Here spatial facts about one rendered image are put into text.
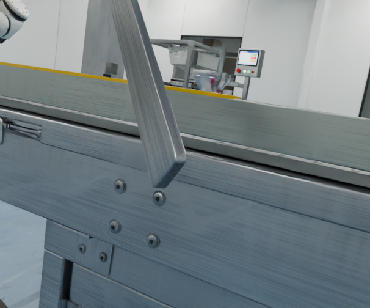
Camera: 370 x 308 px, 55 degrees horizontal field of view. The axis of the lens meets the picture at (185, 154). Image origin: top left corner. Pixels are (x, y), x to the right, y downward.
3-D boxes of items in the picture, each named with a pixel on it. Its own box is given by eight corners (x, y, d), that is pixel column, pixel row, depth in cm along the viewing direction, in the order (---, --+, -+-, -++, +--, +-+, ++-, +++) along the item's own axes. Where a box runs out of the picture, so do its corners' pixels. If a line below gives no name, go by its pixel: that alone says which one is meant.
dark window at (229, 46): (172, 94, 685) (181, 35, 667) (173, 94, 686) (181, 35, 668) (231, 103, 608) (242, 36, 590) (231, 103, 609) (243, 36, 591)
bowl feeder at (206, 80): (179, 108, 338) (185, 68, 332) (201, 110, 366) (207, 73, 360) (223, 116, 309) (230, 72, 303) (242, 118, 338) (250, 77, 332)
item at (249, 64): (225, 115, 332) (237, 47, 323) (231, 115, 341) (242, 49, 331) (247, 119, 319) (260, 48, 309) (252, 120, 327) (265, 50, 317)
